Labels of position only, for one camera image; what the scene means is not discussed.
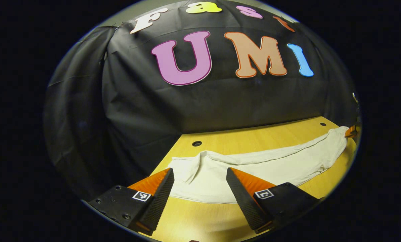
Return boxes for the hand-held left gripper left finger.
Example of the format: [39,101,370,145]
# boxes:
[88,167,175,236]

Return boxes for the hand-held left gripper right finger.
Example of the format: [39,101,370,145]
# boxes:
[226,167,322,235]

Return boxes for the white jeans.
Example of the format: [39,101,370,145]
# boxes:
[169,126,350,204]

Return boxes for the black backdrop cloth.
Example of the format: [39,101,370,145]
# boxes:
[43,0,360,202]

